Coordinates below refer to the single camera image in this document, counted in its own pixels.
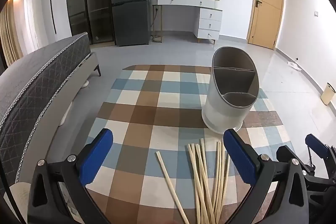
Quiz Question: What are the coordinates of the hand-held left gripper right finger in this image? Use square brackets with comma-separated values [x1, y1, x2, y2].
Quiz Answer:
[223, 129, 309, 224]

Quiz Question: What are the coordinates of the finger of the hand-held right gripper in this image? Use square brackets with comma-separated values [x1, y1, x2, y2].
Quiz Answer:
[305, 134, 336, 169]
[276, 145, 315, 177]

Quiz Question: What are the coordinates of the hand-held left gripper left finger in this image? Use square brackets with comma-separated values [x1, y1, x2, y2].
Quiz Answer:
[28, 128, 114, 224]

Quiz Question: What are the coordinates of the white grey utensil holder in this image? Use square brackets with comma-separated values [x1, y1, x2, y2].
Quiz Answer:
[202, 46, 259, 134]

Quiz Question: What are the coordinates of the bunch of wooden chopsticks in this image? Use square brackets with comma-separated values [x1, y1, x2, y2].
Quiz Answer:
[156, 138, 231, 224]

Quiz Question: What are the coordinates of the cream waste bin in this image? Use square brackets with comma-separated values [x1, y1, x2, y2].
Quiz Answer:
[321, 82, 336, 105]

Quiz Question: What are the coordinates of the white cloth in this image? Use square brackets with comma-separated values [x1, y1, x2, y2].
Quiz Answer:
[287, 61, 302, 72]

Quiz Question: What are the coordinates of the checked rug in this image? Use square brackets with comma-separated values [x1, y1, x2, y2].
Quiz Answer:
[59, 64, 296, 224]

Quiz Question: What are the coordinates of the cream cloth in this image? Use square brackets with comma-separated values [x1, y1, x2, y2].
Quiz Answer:
[9, 183, 32, 214]

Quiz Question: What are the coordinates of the grey quilted mattress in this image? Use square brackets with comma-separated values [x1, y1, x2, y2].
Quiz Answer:
[0, 32, 91, 190]

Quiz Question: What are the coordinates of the beige curtain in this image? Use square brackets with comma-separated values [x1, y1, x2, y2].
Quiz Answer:
[0, 0, 24, 67]

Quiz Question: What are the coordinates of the white wardrobe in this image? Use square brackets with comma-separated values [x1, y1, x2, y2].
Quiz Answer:
[24, 0, 72, 51]

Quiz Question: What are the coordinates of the white dressing table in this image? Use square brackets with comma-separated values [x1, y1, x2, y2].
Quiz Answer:
[150, 0, 223, 44]

